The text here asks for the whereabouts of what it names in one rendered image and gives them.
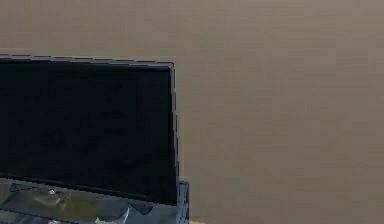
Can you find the black television set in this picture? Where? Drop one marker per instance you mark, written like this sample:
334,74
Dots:
86,126

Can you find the grey television stand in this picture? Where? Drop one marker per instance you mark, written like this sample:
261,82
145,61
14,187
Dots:
83,208

